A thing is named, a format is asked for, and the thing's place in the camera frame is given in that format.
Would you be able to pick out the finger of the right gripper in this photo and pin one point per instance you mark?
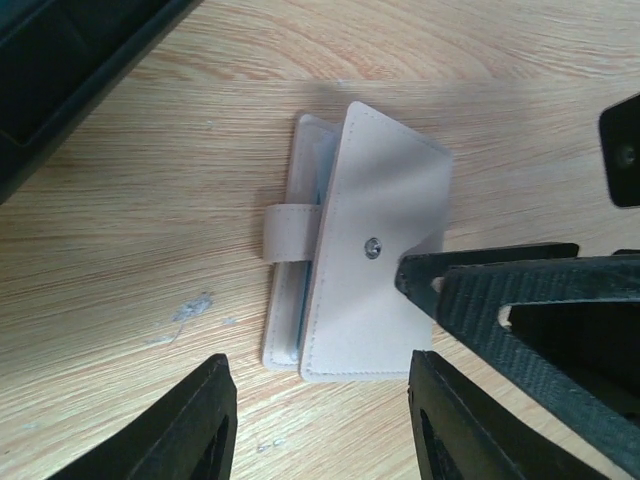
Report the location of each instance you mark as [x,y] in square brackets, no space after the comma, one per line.
[561,327]

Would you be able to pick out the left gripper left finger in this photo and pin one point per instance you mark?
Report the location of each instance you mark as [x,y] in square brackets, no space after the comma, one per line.
[189,433]

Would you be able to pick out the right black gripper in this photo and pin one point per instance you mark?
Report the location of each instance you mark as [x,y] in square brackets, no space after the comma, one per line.
[619,132]

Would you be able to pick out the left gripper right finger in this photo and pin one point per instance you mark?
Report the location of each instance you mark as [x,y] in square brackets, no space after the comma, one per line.
[461,432]

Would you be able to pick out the beige card holder wallet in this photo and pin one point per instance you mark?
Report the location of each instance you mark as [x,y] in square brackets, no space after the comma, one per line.
[362,194]

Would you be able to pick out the black bin with green cards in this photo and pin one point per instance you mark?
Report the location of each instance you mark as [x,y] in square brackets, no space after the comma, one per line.
[59,59]

